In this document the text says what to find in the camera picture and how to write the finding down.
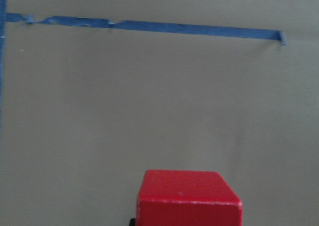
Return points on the red block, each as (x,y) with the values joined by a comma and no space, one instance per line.
(187,198)

